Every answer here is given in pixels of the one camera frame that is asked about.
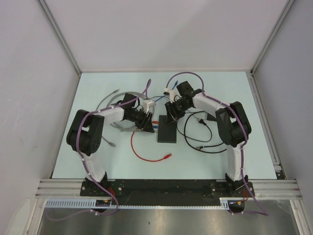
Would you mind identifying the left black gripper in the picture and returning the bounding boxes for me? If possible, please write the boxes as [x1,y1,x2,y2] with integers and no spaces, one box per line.
[127,108,154,133]

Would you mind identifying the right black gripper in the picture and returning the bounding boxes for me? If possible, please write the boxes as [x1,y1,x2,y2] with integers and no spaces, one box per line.
[165,99,191,125]

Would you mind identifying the black network switch box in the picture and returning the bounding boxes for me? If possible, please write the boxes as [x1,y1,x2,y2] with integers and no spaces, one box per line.
[157,115,177,143]

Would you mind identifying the grey ethernet cable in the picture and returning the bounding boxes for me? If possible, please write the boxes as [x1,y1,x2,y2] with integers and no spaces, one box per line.
[96,89,147,147]

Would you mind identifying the blue ethernet cable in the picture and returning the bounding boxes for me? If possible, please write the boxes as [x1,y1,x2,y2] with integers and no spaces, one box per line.
[153,80,179,103]

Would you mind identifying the black power adapter brick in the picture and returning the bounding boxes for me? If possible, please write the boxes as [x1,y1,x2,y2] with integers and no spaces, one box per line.
[206,113,216,121]

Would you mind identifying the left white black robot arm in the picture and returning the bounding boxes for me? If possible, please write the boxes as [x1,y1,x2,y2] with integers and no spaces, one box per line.
[66,93,155,196]

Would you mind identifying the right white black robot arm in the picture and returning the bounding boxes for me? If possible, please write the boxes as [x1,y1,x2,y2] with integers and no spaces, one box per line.
[164,81,252,196]

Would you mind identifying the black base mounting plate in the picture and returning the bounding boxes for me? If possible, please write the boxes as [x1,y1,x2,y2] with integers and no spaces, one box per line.
[80,179,255,212]

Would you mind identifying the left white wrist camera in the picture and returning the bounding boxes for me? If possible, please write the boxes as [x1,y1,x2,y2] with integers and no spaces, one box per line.
[142,99,156,112]

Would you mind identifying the black power cord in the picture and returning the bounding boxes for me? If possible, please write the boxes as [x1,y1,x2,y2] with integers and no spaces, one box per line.
[183,115,228,154]

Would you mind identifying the thin black adapter cable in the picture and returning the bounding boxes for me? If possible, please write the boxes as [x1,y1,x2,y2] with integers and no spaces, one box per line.
[176,110,213,144]

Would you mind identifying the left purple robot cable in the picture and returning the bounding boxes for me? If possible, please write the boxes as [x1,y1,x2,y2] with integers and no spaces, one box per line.
[46,78,152,221]

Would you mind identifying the red ethernet cable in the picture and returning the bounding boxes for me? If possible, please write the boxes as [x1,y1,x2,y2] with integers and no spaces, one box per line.
[131,121,173,162]

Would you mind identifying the white slotted cable duct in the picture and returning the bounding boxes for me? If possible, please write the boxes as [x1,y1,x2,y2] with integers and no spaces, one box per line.
[45,195,245,210]

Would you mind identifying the aluminium rail frame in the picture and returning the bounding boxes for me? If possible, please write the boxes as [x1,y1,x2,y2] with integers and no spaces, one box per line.
[36,71,301,207]

